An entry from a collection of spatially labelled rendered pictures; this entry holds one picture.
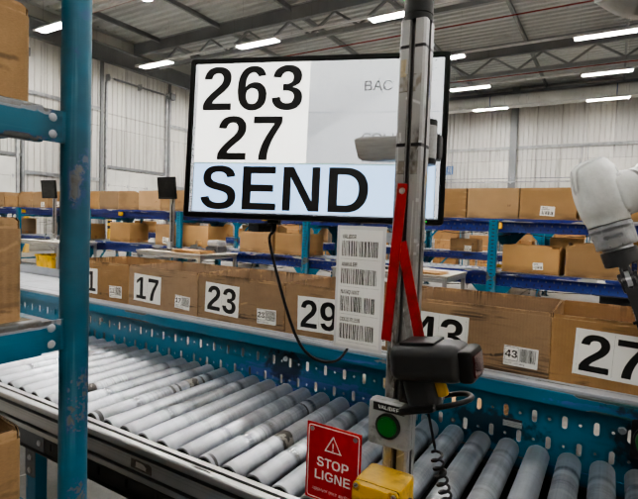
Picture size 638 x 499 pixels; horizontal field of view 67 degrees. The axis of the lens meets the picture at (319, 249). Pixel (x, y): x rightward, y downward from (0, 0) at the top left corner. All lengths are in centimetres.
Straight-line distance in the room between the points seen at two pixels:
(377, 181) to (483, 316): 59
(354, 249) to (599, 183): 66
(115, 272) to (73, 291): 167
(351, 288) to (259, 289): 90
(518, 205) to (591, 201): 467
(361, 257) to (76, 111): 44
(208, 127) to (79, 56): 45
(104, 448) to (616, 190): 129
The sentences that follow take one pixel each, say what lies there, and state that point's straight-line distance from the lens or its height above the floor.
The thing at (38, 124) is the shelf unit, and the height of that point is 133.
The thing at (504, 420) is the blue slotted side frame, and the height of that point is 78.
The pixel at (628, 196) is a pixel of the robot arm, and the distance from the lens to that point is 127.
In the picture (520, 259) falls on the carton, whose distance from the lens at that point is 565.
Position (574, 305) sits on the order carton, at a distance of 159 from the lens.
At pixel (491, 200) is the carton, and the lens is 594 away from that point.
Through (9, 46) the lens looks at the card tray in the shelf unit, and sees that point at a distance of 56.
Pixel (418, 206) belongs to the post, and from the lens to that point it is 73.
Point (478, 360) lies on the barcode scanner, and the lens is 69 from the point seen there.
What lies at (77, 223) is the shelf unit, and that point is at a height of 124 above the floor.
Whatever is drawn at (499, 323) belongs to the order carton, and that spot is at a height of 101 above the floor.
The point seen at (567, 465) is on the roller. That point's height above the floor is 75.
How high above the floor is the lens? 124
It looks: 3 degrees down
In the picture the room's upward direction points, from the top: 2 degrees clockwise
